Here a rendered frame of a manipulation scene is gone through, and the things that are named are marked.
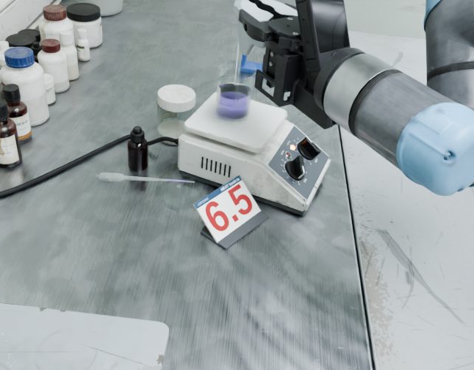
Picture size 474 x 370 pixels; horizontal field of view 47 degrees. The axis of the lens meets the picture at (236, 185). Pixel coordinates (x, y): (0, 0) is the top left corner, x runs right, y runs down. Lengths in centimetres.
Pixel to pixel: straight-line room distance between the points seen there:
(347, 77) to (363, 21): 174
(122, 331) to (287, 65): 33
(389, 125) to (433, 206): 37
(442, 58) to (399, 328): 30
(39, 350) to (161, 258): 18
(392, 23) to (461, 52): 169
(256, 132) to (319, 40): 22
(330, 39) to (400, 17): 171
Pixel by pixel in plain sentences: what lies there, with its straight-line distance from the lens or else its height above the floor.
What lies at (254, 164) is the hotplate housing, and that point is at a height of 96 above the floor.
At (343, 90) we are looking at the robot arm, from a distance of 53.
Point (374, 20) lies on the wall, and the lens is 227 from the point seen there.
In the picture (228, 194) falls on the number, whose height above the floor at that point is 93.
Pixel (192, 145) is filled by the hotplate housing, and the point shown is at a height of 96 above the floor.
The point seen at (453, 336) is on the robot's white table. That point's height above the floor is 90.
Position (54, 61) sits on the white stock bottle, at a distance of 99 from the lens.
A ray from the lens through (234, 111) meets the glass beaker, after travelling 76.
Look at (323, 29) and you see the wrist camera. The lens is 58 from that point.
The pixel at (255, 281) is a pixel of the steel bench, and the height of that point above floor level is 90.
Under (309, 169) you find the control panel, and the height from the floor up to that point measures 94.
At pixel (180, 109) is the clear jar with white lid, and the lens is 83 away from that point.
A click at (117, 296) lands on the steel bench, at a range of 64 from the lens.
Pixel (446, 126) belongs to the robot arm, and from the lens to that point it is 47.
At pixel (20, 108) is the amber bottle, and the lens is 86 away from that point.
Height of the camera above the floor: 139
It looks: 38 degrees down
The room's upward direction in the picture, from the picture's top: 7 degrees clockwise
